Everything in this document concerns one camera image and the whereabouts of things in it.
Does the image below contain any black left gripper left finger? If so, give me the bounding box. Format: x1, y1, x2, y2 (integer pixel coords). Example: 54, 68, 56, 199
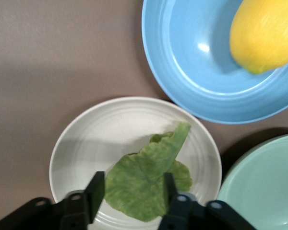
0, 171, 106, 230

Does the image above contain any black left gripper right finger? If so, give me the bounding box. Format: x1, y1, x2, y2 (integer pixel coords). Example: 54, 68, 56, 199
157, 172, 258, 230

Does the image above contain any green lettuce leaf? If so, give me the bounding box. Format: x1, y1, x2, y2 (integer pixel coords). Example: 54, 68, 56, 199
103, 122, 193, 222

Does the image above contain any yellow lemon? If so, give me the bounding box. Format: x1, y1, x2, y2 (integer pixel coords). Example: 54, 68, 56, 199
229, 0, 288, 75

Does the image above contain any pale beige plate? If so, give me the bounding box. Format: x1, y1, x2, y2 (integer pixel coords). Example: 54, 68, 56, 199
49, 96, 223, 230

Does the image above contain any mint green plate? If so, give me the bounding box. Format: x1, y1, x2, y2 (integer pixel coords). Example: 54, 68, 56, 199
216, 133, 288, 230

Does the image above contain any blue plate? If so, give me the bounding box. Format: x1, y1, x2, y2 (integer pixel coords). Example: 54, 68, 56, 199
141, 0, 288, 125

